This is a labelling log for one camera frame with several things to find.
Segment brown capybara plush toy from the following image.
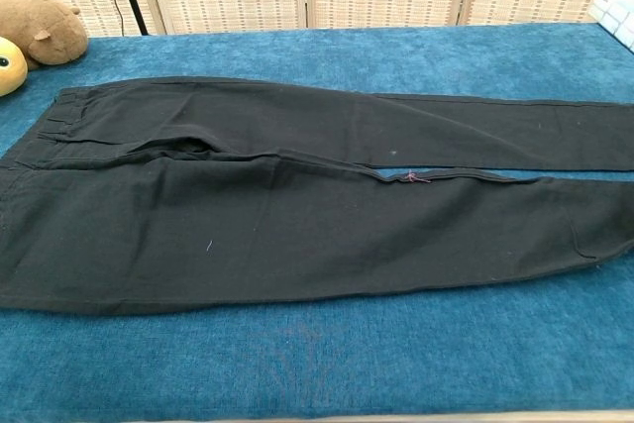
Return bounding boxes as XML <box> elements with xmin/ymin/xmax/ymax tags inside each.
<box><xmin>0</xmin><ymin>0</ymin><xmax>89</xmax><ymax>71</ymax></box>

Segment blue table cloth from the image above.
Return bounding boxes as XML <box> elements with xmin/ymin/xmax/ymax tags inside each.
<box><xmin>0</xmin><ymin>22</ymin><xmax>634</xmax><ymax>419</ymax></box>

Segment tissue pack bundle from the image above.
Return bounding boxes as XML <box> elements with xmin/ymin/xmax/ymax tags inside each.
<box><xmin>587</xmin><ymin>0</ymin><xmax>634</xmax><ymax>53</ymax></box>

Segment yellow plush toy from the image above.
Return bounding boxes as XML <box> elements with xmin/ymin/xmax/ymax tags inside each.
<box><xmin>0</xmin><ymin>36</ymin><xmax>29</xmax><ymax>98</ymax></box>

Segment black trousers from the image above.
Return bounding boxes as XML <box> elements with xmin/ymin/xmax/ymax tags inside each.
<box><xmin>0</xmin><ymin>75</ymin><xmax>634</xmax><ymax>314</ymax></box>

